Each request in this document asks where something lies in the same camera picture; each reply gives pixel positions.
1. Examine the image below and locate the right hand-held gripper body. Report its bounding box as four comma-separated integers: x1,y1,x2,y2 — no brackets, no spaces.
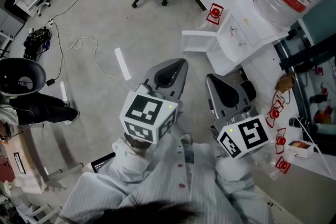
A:
205,73,273,160

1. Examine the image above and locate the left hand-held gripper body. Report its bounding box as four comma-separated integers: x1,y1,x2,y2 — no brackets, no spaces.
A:
119,58,190,145

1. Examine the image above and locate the person's left forearm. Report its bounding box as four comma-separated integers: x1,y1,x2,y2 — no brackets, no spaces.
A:
110,133,160,183

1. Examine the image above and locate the person's right forearm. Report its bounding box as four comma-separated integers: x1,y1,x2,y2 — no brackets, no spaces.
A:
214,154,257,194

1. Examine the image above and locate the white water dispenser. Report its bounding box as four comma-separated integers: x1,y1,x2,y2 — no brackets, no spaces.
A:
205,0,289,77

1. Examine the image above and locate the clear bottle with red cap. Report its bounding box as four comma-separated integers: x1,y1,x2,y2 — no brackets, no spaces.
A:
275,127,287,155
262,156,291,181
265,100,285,129
198,3,224,31

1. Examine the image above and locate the black cylinder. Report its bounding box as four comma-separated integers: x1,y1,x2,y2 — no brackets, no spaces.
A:
288,116,311,129

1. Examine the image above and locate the wide white flat strip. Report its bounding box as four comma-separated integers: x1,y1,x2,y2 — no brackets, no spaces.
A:
114,47,132,81

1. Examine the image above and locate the small white printed box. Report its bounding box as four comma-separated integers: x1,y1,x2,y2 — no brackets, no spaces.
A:
287,140,314,159

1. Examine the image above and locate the brown woven pouch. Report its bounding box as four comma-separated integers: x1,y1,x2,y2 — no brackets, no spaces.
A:
274,71,297,94

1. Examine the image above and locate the person's white striped shirt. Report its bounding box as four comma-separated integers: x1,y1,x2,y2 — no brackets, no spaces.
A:
58,125,275,224

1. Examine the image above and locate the narrow white flat strip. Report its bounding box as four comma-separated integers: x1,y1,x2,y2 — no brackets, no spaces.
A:
59,80,69,103

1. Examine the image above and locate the light wooden desk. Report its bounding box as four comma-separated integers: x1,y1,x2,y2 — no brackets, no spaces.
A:
4,123,85,195

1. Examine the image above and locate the white floor cable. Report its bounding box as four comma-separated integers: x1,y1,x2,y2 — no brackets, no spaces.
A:
67,33,139,89

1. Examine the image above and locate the black floor cable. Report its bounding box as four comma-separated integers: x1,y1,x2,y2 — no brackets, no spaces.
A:
49,22,65,84

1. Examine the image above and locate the pile of black cables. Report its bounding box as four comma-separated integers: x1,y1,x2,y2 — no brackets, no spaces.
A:
23,27,53,61

